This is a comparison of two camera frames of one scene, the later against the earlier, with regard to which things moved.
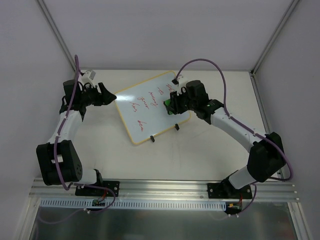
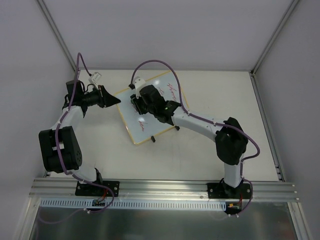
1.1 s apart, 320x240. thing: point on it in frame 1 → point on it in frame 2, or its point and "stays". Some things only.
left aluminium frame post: (58, 32) stays
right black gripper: (176, 103) → (137, 104)
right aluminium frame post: (261, 59) stays
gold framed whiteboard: (141, 106) stays
